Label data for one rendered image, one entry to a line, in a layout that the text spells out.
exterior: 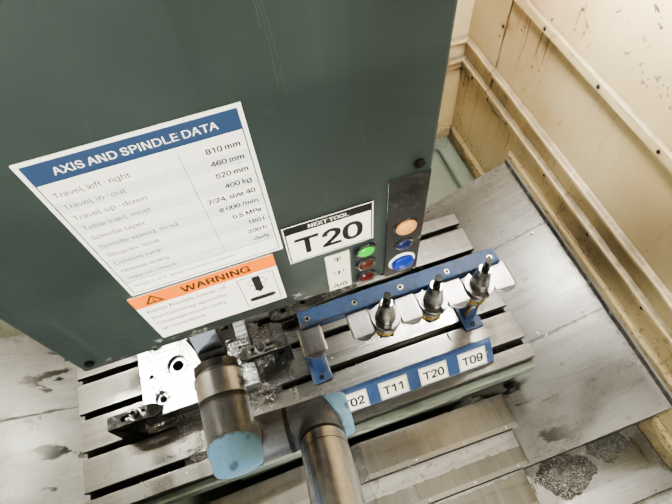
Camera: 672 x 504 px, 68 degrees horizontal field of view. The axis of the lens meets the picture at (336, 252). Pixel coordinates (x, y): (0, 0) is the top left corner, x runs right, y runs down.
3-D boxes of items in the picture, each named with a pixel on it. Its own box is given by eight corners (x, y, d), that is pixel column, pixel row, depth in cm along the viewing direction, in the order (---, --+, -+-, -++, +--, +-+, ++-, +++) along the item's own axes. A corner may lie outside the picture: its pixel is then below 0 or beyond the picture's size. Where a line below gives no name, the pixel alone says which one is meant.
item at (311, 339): (330, 354, 104) (329, 353, 103) (306, 362, 103) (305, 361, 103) (320, 325, 108) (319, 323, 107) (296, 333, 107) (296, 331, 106)
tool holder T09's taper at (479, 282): (483, 272, 110) (489, 256, 104) (493, 288, 108) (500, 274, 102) (465, 278, 109) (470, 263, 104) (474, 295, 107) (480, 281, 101)
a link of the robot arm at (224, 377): (191, 401, 73) (245, 382, 74) (186, 372, 75) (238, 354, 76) (206, 412, 79) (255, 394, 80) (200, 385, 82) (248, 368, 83)
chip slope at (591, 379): (632, 425, 148) (679, 404, 126) (416, 510, 140) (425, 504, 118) (490, 201, 193) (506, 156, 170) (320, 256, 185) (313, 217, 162)
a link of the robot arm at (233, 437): (221, 484, 75) (205, 479, 67) (207, 414, 80) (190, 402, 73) (271, 465, 76) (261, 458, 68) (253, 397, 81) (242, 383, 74)
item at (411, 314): (426, 320, 107) (427, 319, 106) (403, 328, 106) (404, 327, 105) (413, 293, 110) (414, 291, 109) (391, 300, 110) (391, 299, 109)
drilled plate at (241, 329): (263, 386, 129) (259, 380, 124) (153, 424, 125) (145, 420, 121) (243, 310, 140) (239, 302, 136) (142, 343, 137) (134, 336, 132)
